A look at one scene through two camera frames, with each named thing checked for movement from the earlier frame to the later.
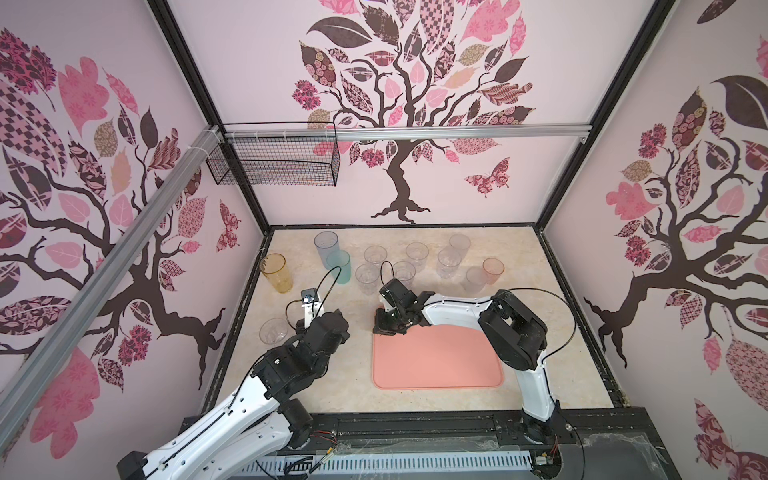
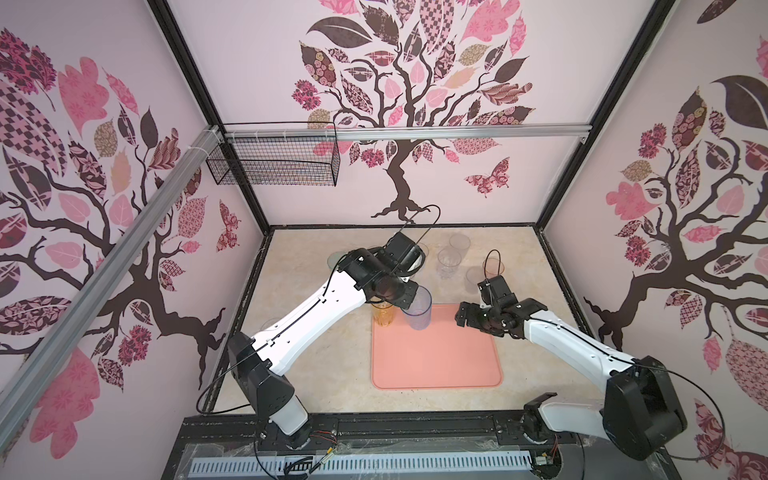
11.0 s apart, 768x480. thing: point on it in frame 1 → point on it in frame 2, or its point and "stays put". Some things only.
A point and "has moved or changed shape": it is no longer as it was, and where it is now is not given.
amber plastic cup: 273,265 has moved or changed shape
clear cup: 459,245 stays put
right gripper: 379,326 → 471,316
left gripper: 300,329 → 403,299
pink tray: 443,356 stays put
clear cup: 448,263 stays put
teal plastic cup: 339,258 stays put
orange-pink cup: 493,269 stays put
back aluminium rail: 405,132 stays put
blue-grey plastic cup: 326,243 has moved or changed shape
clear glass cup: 475,281 stays put
